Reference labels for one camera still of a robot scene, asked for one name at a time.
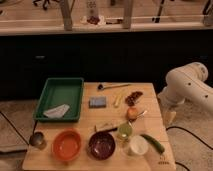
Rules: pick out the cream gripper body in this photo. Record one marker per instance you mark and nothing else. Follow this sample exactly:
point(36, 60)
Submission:
point(169, 116)

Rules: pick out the blue sponge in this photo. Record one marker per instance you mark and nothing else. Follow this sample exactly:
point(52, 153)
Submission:
point(97, 102)

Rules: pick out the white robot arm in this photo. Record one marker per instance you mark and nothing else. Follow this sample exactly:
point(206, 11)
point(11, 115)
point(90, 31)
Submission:
point(185, 82)

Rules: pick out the dark purple bowl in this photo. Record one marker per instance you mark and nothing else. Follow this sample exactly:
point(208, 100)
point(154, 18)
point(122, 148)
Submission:
point(101, 145)

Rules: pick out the red orange bowl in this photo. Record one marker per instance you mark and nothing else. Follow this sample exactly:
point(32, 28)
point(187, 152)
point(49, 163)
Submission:
point(66, 145)

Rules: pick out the metal spoon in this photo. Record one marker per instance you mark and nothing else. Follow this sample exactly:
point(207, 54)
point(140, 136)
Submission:
point(138, 116)

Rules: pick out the green chili pepper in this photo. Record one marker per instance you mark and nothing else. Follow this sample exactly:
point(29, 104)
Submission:
point(157, 145)

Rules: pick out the orange round fruit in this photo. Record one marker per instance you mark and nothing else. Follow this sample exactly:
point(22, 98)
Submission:
point(132, 113)

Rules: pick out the dark red dried item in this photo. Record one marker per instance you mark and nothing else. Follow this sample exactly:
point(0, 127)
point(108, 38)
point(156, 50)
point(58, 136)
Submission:
point(133, 97)

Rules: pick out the white cup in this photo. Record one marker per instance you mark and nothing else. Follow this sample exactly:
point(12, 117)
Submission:
point(137, 146)

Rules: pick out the green cup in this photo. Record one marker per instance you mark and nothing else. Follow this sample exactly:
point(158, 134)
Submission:
point(124, 131)

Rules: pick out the yellow stick item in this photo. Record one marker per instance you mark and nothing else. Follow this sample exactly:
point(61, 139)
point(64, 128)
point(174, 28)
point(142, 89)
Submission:
point(117, 100)

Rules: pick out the green plastic tray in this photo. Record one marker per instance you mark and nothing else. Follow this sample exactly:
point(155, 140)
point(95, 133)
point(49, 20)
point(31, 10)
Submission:
point(59, 91)

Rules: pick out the white crumpled cloth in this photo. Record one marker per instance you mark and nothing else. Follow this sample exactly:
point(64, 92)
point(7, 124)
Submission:
point(57, 112)

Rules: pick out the small metal cup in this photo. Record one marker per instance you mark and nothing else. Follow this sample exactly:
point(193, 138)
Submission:
point(37, 140)

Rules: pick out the knife with pale handle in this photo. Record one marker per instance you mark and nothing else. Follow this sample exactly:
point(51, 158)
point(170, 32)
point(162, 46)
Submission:
point(105, 127)

